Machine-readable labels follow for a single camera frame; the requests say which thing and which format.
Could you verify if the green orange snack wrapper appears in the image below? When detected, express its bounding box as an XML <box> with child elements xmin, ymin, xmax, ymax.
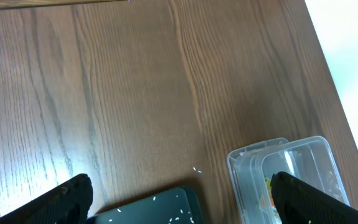
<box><xmin>259</xmin><ymin>177</ymin><xmax>276</xmax><ymax>215</ymax></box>

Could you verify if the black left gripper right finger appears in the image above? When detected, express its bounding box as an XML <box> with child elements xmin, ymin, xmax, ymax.
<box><xmin>270</xmin><ymin>172</ymin><xmax>358</xmax><ymax>224</ymax></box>

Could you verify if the clear plastic waste bin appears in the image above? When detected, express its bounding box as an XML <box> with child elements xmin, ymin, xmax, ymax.
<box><xmin>227</xmin><ymin>136</ymin><xmax>349</xmax><ymax>223</ymax></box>

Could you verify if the black waste tray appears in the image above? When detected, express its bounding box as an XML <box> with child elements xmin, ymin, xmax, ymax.
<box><xmin>86</xmin><ymin>186</ymin><xmax>205</xmax><ymax>224</ymax></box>

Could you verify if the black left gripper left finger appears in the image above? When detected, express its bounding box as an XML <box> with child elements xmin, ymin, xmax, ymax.
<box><xmin>0</xmin><ymin>174</ymin><xmax>93</xmax><ymax>224</ymax></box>

